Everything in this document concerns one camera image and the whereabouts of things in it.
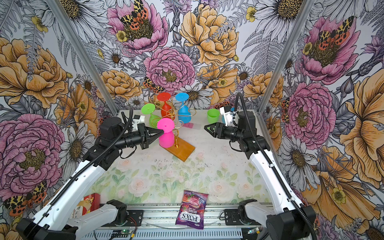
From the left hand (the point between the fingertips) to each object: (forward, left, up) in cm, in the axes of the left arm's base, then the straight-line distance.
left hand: (163, 135), depth 65 cm
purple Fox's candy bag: (-23, -12, -32) cm, 41 cm away
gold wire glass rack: (+13, -5, -33) cm, 35 cm away
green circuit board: (-30, +19, -34) cm, 50 cm away
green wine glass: (+18, +10, -2) cm, 21 cm away
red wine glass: (+17, +1, -3) cm, 17 cm away
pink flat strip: (+33, -9, -33) cm, 48 cm away
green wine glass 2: (+32, -26, -21) cm, 46 cm away
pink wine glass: (+3, 0, -7) cm, 7 cm away
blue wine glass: (+23, -7, -10) cm, 26 cm away
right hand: (+4, -19, -3) cm, 20 cm away
